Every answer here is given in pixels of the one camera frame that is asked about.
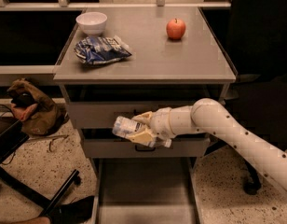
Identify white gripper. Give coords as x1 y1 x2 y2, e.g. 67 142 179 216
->
126 107 175 147

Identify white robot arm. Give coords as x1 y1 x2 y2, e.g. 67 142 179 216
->
127 98 287 194

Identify middle drawer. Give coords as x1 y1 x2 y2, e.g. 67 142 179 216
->
79 129 210 158

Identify drawer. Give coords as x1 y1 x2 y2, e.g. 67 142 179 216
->
90 158 201 224
63 91 226 130
79 129 210 158

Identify bottom drawer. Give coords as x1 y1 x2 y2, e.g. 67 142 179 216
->
90 158 201 224

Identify top drawer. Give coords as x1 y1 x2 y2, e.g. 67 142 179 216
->
63 91 226 130

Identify grey drawer cabinet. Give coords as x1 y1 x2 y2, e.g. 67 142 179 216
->
52 6 238 166

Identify blue chip bag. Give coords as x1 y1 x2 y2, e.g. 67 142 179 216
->
74 35 132 65

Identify red apple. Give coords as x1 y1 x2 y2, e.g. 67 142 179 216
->
166 19 186 40

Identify brown backpack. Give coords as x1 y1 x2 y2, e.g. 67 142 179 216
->
7 78 64 136

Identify black sock foot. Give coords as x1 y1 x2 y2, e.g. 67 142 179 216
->
47 196 94 224

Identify white ceramic bowl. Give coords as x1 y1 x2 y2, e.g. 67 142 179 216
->
75 12 107 35

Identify black chair left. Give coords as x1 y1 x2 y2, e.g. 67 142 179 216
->
0 116 80 214

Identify black office chair right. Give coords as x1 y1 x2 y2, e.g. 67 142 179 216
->
205 0 287 196

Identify black middle drawer handle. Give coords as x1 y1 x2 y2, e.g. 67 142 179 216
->
135 145 156 152

